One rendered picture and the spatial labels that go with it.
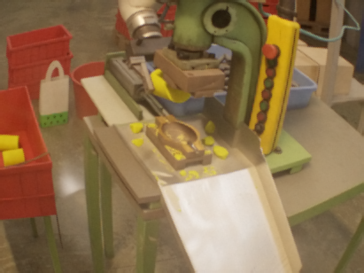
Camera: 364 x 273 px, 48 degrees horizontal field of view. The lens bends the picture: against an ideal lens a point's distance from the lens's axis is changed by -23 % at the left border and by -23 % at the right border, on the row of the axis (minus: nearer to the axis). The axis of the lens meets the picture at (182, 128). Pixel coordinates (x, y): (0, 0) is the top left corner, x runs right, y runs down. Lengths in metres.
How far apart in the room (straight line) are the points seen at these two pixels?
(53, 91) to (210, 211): 2.25
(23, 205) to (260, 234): 0.78
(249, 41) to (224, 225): 0.44
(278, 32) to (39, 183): 0.85
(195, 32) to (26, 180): 0.72
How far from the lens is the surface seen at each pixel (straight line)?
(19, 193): 1.49
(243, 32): 1.17
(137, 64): 1.26
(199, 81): 1.07
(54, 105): 3.27
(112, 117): 1.35
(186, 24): 1.06
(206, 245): 1.08
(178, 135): 1.25
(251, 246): 1.13
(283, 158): 1.29
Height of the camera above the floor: 1.64
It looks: 29 degrees down
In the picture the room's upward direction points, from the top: 8 degrees clockwise
